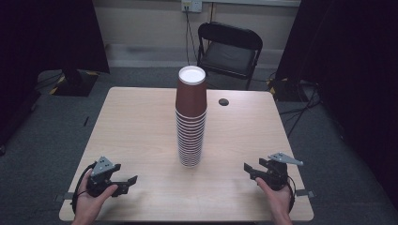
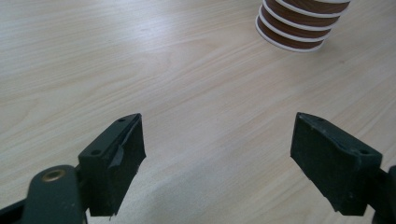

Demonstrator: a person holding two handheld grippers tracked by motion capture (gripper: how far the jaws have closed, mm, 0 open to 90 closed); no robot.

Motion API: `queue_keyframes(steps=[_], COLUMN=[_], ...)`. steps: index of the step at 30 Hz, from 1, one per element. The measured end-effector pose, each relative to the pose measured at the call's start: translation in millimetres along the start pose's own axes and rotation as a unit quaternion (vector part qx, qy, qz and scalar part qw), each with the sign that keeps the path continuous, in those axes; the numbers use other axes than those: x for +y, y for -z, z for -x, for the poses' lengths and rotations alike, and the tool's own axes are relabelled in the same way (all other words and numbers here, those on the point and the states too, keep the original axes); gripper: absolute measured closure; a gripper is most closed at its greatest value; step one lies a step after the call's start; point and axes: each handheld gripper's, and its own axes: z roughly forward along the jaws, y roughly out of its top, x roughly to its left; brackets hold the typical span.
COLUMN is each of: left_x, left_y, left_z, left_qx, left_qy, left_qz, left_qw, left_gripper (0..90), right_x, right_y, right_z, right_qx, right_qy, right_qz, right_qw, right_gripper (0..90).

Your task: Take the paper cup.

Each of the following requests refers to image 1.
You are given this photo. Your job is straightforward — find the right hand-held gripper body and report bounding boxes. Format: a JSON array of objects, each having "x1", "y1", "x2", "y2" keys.
[{"x1": 256, "y1": 152, "x2": 304, "y2": 191}]

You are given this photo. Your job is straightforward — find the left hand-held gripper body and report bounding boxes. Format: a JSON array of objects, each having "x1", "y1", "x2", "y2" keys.
[{"x1": 85, "y1": 156, "x2": 130, "y2": 199}]

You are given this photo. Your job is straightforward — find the stack of brown paper cups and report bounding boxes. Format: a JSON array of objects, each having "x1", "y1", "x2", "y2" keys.
[{"x1": 175, "y1": 65, "x2": 208, "y2": 169}]

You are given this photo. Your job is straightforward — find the person's left hand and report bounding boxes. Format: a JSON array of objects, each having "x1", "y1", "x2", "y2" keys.
[{"x1": 73, "y1": 170, "x2": 119, "y2": 221}]

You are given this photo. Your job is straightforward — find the person's right hand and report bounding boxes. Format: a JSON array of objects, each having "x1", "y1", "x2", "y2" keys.
[{"x1": 255, "y1": 177, "x2": 294, "y2": 219}]

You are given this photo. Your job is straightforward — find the grey tape strip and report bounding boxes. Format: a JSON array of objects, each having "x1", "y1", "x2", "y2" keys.
[
  {"x1": 295, "y1": 188, "x2": 315, "y2": 199},
  {"x1": 54, "y1": 191, "x2": 77, "y2": 203}
]

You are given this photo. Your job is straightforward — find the black floor box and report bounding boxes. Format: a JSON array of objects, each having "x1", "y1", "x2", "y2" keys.
[{"x1": 268, "y1": 78, "x2": 302, "y2": 102}]

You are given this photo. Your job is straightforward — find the black stand base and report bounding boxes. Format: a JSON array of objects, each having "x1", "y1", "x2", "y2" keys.
[{"x1": 49, "y1": 68, "x2": 100, "y2": 98}]

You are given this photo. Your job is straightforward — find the black folding chair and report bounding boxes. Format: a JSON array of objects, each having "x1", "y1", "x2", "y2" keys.
[{"x1": 196, "y1": 21, "x2": 264, "y2": 91}]

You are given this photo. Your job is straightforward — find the black curtain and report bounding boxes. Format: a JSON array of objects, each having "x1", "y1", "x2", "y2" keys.
[
  {"x1": 0, "y1": 0, "x2": 111, "y2": 146},
  {"x1": 275, "y1": 0, "x2": 398, "y2": 207}
]

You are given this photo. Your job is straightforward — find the left hand-held gripper black cable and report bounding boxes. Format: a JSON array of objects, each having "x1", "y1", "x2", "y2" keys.
[{"x1": 71, "y1": 162, "x2": 98, "y2": 214}]

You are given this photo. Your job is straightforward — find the hand-held gripper black cable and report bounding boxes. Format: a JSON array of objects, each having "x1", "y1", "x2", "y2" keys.
[
  {"x1": 285, "y1": 176, "x2": 297, "y2": 214},
  {"x1": 71, "y1": 162, "x2": 98, "y2": 214}
]

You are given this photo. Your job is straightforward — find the right hand-held gripper black cable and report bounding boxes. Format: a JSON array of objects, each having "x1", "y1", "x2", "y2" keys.
[{"x1": 285, "y1": 176, "x2": 297, "y2": 214}]

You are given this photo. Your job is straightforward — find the black floor cables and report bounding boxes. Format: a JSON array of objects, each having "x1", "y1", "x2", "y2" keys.
[{"x1": 278, "y1": 79, "x2": 322, "y2": 139}]

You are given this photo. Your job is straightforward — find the black wall socket cable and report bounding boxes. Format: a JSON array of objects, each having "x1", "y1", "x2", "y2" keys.
[{"x1": 185, "y1": 8, "x2": 199, "y2": 67}]

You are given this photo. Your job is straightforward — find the white wall socket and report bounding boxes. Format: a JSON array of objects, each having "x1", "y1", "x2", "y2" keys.
[{"x1": 181, "y1": 0, "x2": 203, "y2": 13}]

